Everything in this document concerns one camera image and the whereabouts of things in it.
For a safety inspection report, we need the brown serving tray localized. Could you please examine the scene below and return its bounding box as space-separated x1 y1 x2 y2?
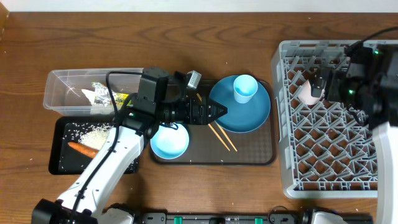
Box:
150 80 277 166

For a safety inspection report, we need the white paper napkin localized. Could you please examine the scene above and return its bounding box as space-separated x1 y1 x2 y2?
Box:
81 89 96 105

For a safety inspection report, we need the light blue cup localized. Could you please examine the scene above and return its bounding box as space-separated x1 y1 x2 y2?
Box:
233 75 258 104

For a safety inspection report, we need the white rice pile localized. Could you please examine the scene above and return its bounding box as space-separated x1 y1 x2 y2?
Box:
62 122 139 172

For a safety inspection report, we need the orange carrot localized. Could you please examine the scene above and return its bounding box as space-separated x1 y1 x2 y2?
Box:
68 142 98 158

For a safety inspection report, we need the black tray bin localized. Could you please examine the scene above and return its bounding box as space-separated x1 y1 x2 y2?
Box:
48 116 142 175

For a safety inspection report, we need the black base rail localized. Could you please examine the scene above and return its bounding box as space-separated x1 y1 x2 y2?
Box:
105 203 374 224

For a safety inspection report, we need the wooden chopstick right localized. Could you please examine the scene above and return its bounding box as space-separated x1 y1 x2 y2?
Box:
195 92 238 152

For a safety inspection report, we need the wooden chopstick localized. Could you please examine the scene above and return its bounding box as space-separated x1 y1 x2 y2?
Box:
195 92 238 152
208 124 230 151

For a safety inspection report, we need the foil snack wrapper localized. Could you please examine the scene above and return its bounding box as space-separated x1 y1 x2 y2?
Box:
91 82 128 106

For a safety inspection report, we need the pink cup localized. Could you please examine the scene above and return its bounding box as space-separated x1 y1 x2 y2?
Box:
298 80 324 106

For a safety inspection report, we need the grey dishwasher rack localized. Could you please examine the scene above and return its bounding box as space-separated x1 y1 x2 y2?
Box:
271 39 398 199

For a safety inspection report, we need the dark blue plate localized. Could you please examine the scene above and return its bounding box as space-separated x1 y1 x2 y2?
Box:
210 75 271 133

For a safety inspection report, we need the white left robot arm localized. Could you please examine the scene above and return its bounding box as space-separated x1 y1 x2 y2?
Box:
31 67 228 223

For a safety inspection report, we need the light blue bowl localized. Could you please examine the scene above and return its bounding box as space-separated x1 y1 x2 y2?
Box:
150 123 190 160

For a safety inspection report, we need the clear plastic bin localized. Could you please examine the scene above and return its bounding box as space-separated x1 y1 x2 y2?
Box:
43 68 143 116

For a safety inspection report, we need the wooden chopstick left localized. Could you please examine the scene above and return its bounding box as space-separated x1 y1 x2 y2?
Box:
208 124 230 151

